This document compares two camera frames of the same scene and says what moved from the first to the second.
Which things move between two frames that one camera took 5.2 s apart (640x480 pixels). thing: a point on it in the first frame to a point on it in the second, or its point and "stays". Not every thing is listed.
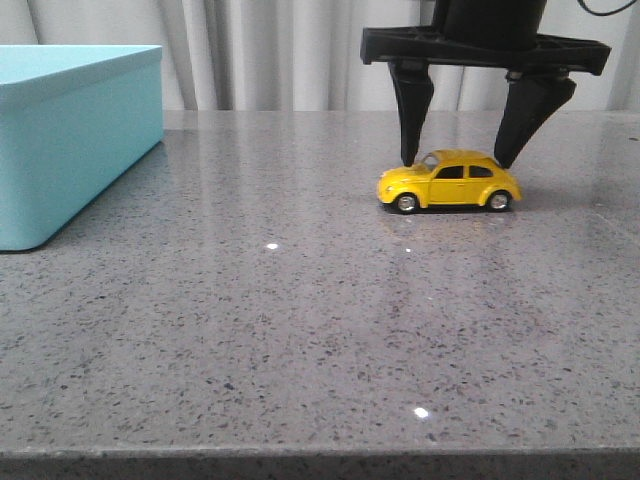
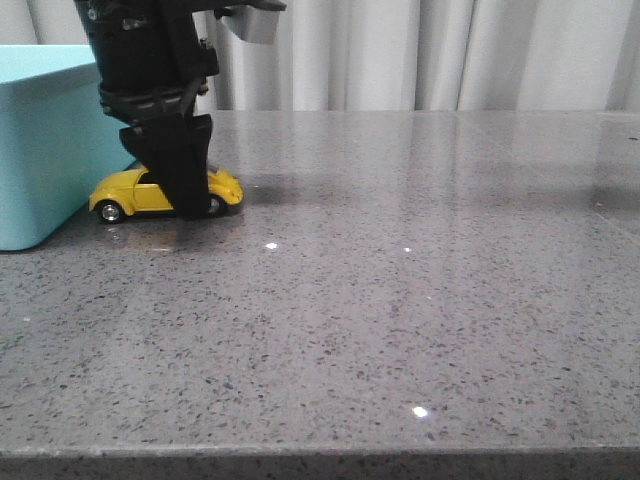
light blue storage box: (73, 119) stays
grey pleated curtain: (307, 55) stays
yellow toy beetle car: (455, 177) to (137, 191)
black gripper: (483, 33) to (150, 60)
